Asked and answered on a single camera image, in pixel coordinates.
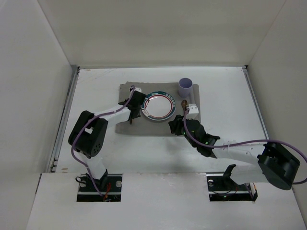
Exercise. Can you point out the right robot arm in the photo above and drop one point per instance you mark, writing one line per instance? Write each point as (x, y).
(266, 161)

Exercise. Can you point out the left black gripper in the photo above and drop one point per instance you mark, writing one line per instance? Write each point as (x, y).
(134, 111)

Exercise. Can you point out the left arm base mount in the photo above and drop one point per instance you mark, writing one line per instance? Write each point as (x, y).
(106, 190)

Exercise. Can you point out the purple plastic cup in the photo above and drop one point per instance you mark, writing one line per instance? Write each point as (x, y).
(185, 87)

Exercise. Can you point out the white plate green rim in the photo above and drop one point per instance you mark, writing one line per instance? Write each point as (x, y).
(158, 106)

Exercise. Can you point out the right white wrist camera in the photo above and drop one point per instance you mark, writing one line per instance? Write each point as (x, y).
(192, 111)

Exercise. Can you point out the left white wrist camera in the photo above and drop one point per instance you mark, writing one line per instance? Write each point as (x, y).
(133, 88)

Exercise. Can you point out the grey cloth placemat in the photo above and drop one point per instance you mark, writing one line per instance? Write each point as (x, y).
(144, 126)

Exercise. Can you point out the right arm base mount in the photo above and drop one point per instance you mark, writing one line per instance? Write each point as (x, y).
(221, 188)

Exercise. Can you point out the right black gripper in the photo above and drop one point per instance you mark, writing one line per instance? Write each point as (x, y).
(177, 124)

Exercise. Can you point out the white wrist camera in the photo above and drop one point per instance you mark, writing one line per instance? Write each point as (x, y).
(133, 88)
(192, 111)

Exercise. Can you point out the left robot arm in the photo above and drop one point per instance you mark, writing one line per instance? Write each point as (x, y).
(88, 134)

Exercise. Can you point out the brown wooden spoon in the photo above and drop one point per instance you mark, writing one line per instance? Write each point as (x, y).
(184, 105)

